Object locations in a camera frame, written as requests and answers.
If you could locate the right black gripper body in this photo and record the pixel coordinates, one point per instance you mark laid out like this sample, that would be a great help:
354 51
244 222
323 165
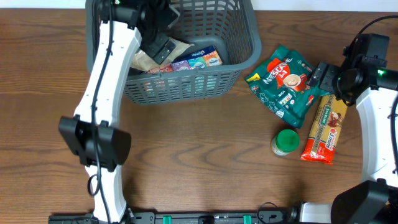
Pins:
328 82

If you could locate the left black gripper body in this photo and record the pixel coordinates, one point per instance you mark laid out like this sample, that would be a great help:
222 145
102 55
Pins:
154 47

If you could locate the beige clear plastic bag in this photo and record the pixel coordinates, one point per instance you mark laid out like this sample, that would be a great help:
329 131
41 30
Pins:
141 61

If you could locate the colourful tissue multipack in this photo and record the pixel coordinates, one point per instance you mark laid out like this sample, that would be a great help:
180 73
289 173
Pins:
207 57

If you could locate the grey plastic basket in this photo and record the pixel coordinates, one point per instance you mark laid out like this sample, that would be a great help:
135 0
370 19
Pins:
230 26

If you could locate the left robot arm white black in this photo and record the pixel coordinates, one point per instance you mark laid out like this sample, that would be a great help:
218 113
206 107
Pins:
114 33

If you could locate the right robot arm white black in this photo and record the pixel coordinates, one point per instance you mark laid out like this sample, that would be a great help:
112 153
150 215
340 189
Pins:
364 81

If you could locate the green Nescafe coffee bag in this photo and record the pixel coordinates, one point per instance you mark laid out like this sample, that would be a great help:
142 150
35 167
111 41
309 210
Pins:
281 84

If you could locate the spaghetti pasta packet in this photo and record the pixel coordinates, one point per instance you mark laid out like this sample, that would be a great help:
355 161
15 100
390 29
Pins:
325 131

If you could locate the green lid jar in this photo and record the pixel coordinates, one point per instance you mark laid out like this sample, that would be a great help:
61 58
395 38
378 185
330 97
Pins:
285 142

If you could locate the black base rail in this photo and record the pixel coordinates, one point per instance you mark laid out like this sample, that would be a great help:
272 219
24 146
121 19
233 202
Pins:
265 216

